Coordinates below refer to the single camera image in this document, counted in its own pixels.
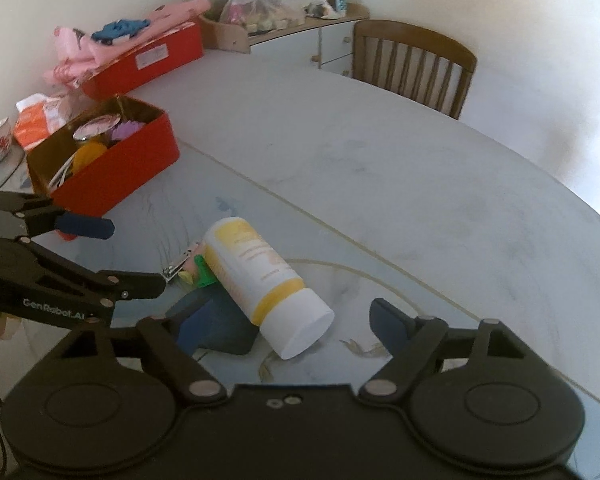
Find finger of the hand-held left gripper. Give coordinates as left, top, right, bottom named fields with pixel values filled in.
left=0, top=190, right=116, bottom=241
left=0, top=237, right=167, bottom=306

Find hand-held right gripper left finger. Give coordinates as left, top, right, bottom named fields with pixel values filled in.
left=55, top=300, right=228, bottom=403

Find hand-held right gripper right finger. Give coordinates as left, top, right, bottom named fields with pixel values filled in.
left=359, top=297, right=548, bottom=403

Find silver nail clipper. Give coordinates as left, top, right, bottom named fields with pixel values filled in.
left=162, top=255, right=201, bottom=283

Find white sunglasses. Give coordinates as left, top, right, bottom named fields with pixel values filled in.
left=47, top=152, right=81, bottom=191

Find orange disc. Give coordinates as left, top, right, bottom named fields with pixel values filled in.
left=74, top=141, right=108, bottom=171

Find red metal tin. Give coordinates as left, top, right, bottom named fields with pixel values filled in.
left=26, top=95, right=181, bottom=242

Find white bottle yellow label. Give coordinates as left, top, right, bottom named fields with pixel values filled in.
left=200, top=216, right=336, bottom=361

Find pink eraser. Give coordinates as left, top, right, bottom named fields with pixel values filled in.
left=180, top=246, right=203, bottom=286

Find green plastic clip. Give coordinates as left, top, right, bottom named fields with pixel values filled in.
left=192, top=255, right=219, bottom=289

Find purple spiky toy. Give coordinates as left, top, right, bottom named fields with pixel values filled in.
left=111, top=120, right=148, bottom=142

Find orange white package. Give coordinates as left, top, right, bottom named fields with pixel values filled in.
left=14, top=93, right=78, bottom=153

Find large red box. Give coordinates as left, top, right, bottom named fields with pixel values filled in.
left=81, top=22, right=205, bottom=101

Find blue cloth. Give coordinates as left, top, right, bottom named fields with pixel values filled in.
left=91, top=19, right=151, bottom=46

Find red box with pink cloth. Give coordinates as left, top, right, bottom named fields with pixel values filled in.
left=42, top=0, right=212, bottom=88

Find white wooden sideboard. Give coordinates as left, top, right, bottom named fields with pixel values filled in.
left=200, top=2, right=371, bottom=78

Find clear plastic bag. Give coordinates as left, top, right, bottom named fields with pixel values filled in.
left=219, top=0, right=313, bottom=31

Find brown wooden chair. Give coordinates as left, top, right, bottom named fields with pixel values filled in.
left=352, top=20, right=478, bottom=121

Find small figure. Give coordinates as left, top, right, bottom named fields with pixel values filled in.
left=307, top=0, right=338, bottom=19

